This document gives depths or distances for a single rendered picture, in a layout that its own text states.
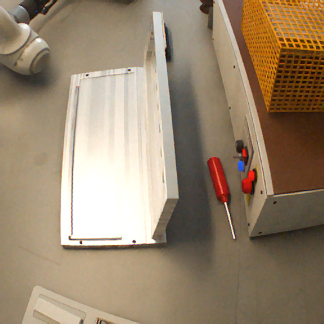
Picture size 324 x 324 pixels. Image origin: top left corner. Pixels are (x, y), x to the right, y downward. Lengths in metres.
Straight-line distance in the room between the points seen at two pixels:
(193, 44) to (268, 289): 0.67
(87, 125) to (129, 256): 0.31
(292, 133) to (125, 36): 0.61
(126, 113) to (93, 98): 0.09
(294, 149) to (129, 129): 0.38
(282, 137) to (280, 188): 0.10
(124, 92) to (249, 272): 0.50
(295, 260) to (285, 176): 0.23
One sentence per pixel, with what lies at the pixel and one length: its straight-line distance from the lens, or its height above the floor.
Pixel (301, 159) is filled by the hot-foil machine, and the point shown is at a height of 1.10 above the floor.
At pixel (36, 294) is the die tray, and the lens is 0.83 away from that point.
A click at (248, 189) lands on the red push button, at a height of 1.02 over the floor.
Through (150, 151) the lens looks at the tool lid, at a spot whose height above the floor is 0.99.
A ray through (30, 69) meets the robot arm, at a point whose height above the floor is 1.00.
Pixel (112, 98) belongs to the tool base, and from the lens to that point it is 0.98.
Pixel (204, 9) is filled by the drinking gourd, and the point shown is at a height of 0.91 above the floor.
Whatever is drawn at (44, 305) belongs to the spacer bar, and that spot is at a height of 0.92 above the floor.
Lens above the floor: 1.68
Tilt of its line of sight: 60 degrees down
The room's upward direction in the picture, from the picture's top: 4 degrees counter-clockwise
